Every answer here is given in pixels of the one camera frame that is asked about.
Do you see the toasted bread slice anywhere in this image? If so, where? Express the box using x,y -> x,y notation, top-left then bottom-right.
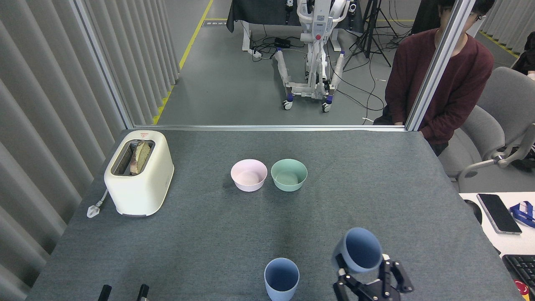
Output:
129,141 -> 151,175

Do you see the silver aluminium rail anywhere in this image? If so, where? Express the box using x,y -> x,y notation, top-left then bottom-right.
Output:
134,124 -> 408,132

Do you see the blue and white strap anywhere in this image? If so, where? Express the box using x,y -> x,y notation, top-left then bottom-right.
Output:
510,201 -> 535,229

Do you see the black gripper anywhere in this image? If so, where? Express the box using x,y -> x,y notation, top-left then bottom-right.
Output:
333,253 -> 415,301

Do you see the table with black cloth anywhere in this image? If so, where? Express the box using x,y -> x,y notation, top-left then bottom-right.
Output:
226,0 -> 301,51

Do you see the white toaster power cord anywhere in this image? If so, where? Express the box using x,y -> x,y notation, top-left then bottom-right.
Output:
87,189 -> 109,219

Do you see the silver aluminium post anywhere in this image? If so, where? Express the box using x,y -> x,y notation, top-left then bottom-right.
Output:
405,0 -> 477,132

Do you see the red push button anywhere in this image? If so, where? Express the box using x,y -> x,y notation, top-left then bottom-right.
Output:
513,279 -> 530,301

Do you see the grey office chair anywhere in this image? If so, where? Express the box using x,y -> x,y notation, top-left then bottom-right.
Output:
438,66 -> 535,193

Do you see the black sneaker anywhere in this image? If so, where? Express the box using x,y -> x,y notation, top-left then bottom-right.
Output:
512,142 -> 535,170

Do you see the black keyboard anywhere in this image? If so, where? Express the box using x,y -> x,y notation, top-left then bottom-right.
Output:
502,254 -> 535,289

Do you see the black computer mouse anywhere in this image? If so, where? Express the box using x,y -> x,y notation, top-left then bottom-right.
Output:
464,199 -> 483,225

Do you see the black smartphone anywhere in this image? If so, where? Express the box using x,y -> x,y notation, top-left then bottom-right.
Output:
476,193 -> 522,235

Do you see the white side table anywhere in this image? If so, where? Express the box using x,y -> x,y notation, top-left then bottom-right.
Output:
459,192 -> 535,256

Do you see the white chair back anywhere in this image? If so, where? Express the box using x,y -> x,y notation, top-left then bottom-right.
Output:
467,17 -> 487,38

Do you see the cream white toaster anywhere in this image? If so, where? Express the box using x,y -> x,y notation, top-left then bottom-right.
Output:
104,130 -> 175,217

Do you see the black floor cable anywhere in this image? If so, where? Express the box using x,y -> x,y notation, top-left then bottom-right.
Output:
330,52 -> 386,112

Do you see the blue plastic cup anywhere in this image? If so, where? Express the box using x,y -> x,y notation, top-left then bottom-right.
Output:
332,227 -> 383,274
264,258 -> 300,301

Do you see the person in black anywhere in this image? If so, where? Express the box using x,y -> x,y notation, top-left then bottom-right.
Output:
511,31 -> 535,82

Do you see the black tripod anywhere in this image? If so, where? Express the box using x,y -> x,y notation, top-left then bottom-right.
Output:
343,0 -> 400,69

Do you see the white wheeled stand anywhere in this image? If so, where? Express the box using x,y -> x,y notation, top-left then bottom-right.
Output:
274,0 -> 358,113

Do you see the green bowl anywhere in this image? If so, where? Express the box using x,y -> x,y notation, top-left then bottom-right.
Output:
270,158 -> 308,192

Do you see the pink bowl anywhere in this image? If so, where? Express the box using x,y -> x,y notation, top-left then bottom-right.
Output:
230,159 -> 268,192

